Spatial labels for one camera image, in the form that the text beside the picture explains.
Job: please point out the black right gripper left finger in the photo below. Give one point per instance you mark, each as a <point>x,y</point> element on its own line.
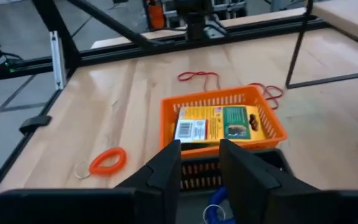
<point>160,174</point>

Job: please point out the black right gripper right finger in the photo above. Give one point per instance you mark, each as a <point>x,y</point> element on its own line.
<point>250,180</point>

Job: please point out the black plastic basket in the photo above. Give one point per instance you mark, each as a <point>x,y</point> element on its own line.
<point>275,157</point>

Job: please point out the orange plastic basket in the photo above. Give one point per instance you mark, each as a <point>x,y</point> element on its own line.
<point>169,124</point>

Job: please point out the red rubber band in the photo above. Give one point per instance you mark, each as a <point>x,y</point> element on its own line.
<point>197,73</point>
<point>281,93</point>

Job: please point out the black table edge clamp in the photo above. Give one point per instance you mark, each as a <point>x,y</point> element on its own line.
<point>34,124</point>

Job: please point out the orange container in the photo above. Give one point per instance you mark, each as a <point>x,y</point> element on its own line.
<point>156,15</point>

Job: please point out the wooden riser shelf black legs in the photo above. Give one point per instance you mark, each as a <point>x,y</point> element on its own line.
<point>346,18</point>

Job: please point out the silver aluminium bracket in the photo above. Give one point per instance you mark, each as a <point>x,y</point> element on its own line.
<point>57,59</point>

